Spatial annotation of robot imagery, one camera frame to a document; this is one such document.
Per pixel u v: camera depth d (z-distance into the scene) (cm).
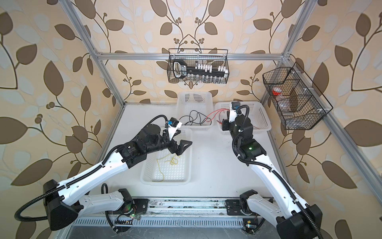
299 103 73
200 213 74
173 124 59
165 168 89
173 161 88
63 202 39
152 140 54
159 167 89
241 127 50
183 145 62
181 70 85
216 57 91
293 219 37
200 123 108
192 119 105
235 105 59
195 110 113
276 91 81
